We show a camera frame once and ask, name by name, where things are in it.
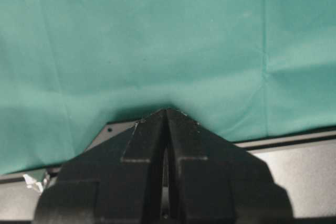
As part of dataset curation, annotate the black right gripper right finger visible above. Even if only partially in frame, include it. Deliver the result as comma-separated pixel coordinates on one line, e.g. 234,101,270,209
166,109,293,223

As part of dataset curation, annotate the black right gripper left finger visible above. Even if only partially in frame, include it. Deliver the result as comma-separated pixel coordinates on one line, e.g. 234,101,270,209
34,110,166,223

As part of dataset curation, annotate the green table cloth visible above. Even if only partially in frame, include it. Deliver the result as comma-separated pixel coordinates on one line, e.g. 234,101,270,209
1,0,335,174

